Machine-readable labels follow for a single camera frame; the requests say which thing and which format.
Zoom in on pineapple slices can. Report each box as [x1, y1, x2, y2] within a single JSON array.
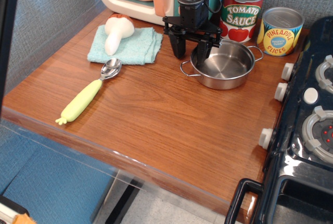
[[257, 7, 304, 57]]

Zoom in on tomato sauce can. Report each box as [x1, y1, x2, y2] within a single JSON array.
[[220, 0, 263, 43]]

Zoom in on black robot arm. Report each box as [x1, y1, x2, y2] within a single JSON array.
[[163, 0, 222, 65]]

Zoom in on spoon with yellow-green handle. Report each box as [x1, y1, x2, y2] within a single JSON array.
[[55, 58, 122, 125]]

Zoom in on black toy stove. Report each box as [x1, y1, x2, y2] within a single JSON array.
[[225, 16, 332, 223]]

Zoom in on white plush mushroom toy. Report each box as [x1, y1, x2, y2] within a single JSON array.
[[105, 14, 135, 56]]

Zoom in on orange object at corner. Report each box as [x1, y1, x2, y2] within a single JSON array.
[[12, 214, 36, 224]]

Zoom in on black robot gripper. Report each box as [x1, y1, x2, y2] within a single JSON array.
[[162, 0, 222, 67]]

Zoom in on light blue folded cloth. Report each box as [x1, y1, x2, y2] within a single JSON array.
[[87, 25, 163, 65]]

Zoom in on stainless steel pot with handles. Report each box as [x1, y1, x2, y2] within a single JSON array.
[[180, 39, 264, 90]]

